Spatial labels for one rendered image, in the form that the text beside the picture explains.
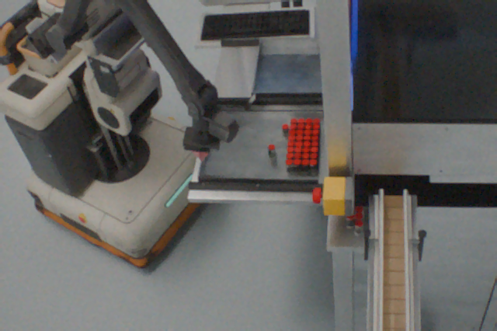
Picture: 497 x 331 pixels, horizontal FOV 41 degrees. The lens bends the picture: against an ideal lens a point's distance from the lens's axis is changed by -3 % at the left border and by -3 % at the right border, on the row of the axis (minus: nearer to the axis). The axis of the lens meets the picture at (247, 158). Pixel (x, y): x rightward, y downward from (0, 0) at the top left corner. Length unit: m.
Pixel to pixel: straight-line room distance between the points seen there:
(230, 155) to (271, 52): 0.46
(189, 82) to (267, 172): 0.39
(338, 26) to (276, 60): 0.89
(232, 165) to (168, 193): 0.82
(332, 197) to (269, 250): 1.19
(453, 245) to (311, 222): 1.01
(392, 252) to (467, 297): 0.63
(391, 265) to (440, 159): 0.29
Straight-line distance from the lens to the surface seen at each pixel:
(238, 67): 2.27
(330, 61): 1.47
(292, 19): 2.52
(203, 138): 1.84
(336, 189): 1.69
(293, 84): 2.18
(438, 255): 2.06
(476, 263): 2.11
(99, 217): 2.76
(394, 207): 1.79
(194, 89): 1.71
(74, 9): 1.85
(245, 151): 2.00
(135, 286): 2.86
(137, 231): 2.67
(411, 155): 1.69
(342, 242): 1.78
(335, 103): 1.55
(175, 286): 2.81
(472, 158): 1.71
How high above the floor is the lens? 2.37
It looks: 49 degrees down
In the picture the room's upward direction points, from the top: 11 degrees counter-clockwise
